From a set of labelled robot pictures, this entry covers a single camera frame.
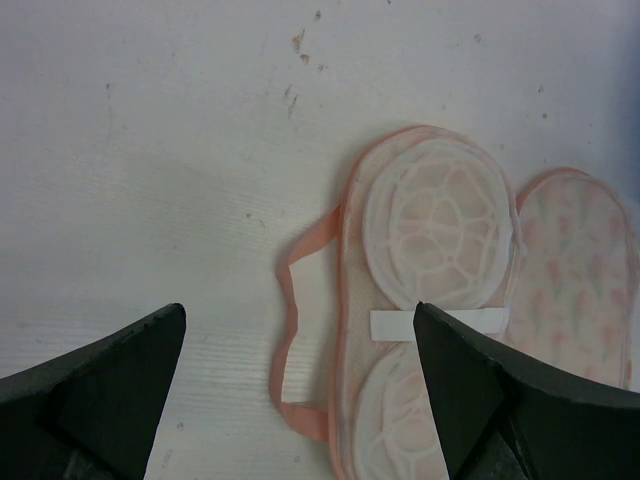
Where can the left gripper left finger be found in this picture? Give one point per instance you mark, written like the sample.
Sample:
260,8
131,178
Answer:
92,413

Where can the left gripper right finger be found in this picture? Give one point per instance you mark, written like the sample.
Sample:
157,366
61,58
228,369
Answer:
502,414

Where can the floral pink laundry bag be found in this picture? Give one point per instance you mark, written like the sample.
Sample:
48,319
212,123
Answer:
427,217

